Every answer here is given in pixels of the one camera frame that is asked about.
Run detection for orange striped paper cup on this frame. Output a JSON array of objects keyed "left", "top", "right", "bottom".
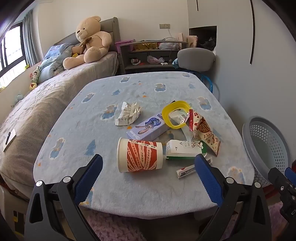
[{"left": 117, "top": 137, "right": 164, "bottom": 173}]

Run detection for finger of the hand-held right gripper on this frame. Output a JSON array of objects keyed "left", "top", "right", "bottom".
[
  {"left": 284, "top": 167, "right": 296, "bottom": 184},
  {"left": 268, "top": 167, "right": 296, "bottom": 223}
]

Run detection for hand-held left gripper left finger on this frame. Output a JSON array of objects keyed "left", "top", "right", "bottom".
[{"left": 25, "top": 153, "right": 104, "bottom": 241}]

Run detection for purple cartoon box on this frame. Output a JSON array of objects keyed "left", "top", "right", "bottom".
[{"left": 126, "top": 111, "right": 170, "bottom": 142}]

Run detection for grey shelf unit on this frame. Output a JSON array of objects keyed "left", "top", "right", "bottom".
[{"left": 118, "top": 41, "right": 189, "bottom": 75}]

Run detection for pink plastic box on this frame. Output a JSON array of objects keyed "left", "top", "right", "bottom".
[{"left": 115, "top": 40, "right": 134, "bottom": 54}]

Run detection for white plastic bag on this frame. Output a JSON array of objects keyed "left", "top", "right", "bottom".
[{"left": 159, "top": 42, "right": 181, "bottom": 49}]

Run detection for white notebook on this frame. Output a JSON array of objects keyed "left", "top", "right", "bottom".
[{"left": 3, "top": 128, "right": 17, "bottom": 153}]

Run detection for green white plush toy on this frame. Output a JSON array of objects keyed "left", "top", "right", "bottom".
[{"left": 31, "top": 66, "right": 42, "bottom": 84}]

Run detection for grey chair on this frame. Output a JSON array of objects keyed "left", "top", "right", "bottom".
[{"left": 177, "top": 48, "right": 215, "bottom": 71}]

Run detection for grey curtain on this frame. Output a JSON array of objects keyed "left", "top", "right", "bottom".
[{"left": 22, "top": 10, "right": 43, "bottom": 66}]

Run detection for grey perforated plastic basket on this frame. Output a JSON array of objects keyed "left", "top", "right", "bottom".
[{"left": 242, "top": 116, "right": 292, "bottom": 188}]

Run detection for yellow plastic ring lid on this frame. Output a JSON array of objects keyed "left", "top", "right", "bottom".
[{"left": 162, "top": 100, "right": 190, "bottom": 129}]

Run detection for teal plush toy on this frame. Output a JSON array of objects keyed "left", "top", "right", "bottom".
[{"left": 11, "top": 94, "right": 23, "bottom": 108}]

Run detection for gold foil packets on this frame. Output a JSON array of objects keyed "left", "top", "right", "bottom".
[{"left": 134, "top": 42, "right": 159, "bottom": 50}]

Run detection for white paper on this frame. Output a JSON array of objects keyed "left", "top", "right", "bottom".
[{"left": 115, "top": 101, "right": 142, "bottom": 127}]

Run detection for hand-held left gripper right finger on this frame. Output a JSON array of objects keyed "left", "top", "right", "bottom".
[{"left": 194, "top": 153, "right": 272, "bottom": 241}]

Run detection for small white red box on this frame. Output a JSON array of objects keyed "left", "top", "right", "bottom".
[{"left": 176, "top": 156, "right": 213, "bottom": 179}]

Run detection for grey padded headboard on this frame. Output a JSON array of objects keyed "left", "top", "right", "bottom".
[{"left": 54, "top": 17, "right": 119, "bottom": 56}]

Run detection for blue printed blanket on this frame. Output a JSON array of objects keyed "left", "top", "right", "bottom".
[{"left": 33, "top": 71, "right": 255, "bottom": 219}]

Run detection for white wardrobe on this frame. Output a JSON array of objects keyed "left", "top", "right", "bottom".
[{"left": 187, "top": 0, "right": 296, "bottom": 167}]

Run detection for red patterned snack packet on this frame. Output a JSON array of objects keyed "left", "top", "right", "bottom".
[{"left": 188, "top": 109, "right": 221, "bottom": 157}]

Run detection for blue folded quilt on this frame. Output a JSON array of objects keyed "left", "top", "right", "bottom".
[{"left": 37, "top": 43, "right": 74, "bottom": 84}]

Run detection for pink gift box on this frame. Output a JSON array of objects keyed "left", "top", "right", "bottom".
[{"left": 177, "top": 32, "right": 198, "bottom": 48}]

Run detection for window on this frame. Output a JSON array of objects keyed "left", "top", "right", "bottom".
[{"left": 0, "top": 22, "right": 26, "bottom": 88}]

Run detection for bed with beige cover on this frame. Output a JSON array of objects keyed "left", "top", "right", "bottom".
[{"left": 0, "top": 51, "right": 119, "bottom": 193}]

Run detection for pale green wipes packet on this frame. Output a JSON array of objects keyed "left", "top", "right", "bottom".
[{"left": 170, "top": 109, "right": 199, "bottom": 143}]

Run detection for large beige teddy bear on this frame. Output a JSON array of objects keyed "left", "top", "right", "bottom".
[{"left": 63, "top": 16, "right": 112, "bottom": 70}]

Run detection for white green milk carton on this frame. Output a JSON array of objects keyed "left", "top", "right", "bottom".
[{"left": 165, "top": 139, "right": 208, "bottom": 162}]

